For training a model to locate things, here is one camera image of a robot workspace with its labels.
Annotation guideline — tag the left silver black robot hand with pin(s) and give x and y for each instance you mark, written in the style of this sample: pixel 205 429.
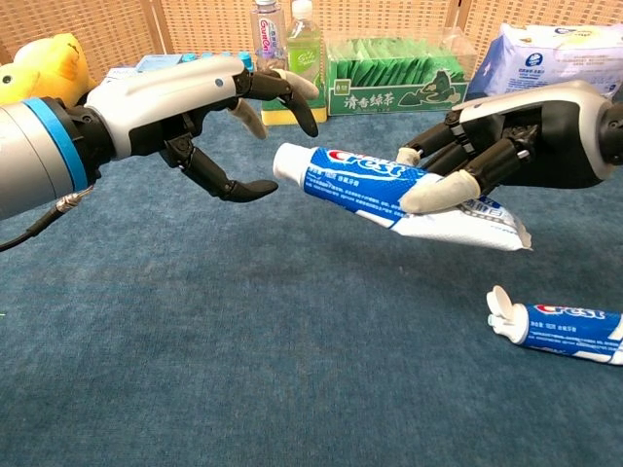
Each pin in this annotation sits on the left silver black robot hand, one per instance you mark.
pixel 165 97

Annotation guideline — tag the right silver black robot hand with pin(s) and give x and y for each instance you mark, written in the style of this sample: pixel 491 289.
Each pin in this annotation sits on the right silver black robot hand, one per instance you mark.
pixel 545 131

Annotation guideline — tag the blue white Crest toothpaste tube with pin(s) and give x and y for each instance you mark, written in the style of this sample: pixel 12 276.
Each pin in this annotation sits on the blue white Crest toothpaste tube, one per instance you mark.
pixel 569 331
pixel 350 170

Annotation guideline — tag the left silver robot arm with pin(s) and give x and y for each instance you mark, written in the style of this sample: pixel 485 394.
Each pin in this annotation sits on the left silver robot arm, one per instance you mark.
pixel 29 155

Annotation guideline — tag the blue toothpaste carton box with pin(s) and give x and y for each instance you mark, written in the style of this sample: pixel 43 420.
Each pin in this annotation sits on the blue toothpaste carton box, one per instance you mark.
pixel 119 74

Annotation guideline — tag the light blue small carton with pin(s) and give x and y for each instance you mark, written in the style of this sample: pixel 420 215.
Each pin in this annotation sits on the light blue small carton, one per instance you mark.
pixel 158 62

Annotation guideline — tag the white blue tissue pack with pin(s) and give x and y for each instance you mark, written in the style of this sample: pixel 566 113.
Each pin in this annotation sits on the white blue tissue pack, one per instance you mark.
pixel 535 53

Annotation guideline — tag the long light blue building block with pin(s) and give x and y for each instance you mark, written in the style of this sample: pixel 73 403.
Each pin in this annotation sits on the long light blue building block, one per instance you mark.
pixel 247 62

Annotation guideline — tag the woven rattan folding screen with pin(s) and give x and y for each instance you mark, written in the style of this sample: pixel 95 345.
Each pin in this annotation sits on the woven rattan folding screen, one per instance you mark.
pixel 97 24

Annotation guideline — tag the green yellow sponge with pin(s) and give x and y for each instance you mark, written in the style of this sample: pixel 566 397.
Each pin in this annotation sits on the green yellow sponge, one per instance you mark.
pixel 277 116

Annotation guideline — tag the clear bottle with pink label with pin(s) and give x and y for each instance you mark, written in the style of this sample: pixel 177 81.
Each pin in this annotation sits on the clear bottle with pink label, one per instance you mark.
pixel 267 39

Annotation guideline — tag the yellow chick plush toy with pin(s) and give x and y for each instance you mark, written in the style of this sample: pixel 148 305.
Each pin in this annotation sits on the yellow chick plush toy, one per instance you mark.
pixel 29 73

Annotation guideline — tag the green tea drink bottle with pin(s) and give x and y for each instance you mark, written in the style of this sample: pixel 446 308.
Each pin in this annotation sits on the green tea drink bottle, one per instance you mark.
pixel 304 53

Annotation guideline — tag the green tea bag box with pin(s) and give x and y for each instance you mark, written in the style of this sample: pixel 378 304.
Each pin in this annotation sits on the green tea bag box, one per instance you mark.
pixel 379 97

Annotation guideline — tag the teal table cloth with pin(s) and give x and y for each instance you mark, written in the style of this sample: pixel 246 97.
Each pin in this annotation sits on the teal table cloth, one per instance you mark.
pixel 194 340

